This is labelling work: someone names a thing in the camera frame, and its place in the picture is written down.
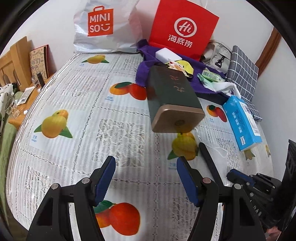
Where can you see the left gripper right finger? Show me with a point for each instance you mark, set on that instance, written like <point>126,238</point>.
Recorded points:
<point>239,222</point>

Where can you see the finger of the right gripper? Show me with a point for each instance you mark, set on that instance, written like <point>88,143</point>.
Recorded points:
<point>238,177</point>

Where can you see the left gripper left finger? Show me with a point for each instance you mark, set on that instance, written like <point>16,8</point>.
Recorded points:
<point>52,219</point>

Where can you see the mint green cloth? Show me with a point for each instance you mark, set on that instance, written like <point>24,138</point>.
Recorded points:
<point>204,79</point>

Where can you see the green snack packet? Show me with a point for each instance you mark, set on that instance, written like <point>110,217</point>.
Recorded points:
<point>212,76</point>

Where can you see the yellow Adidas pouch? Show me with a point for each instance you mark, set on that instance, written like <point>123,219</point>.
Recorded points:
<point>182,66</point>

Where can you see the white foam sponge block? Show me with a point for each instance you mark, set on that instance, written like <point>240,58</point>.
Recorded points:
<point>165,56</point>

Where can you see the person right hand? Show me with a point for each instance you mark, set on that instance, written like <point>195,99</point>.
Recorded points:
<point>272,234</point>

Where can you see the blue tissue pack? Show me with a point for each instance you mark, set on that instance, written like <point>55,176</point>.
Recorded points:
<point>245,130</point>

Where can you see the grey checked cushion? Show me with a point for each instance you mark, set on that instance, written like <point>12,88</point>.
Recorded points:
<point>244,73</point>

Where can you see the beige backpack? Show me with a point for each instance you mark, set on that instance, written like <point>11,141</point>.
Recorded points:
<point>217,55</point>

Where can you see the purple towel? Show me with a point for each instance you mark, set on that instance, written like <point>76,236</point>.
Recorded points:
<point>148,53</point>

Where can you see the red Haidilao paper bag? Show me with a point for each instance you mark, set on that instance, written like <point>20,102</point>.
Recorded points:
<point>183,27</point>

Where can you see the wooden chair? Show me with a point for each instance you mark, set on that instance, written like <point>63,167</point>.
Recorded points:
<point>15,65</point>

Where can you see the patterned book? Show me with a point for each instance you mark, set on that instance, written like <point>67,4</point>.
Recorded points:
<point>39,61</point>

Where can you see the white Miniso plastic bag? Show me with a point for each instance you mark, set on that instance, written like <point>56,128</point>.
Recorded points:
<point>107,27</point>

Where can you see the brown wooden door frame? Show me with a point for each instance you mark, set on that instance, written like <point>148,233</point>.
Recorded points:
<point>268,51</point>

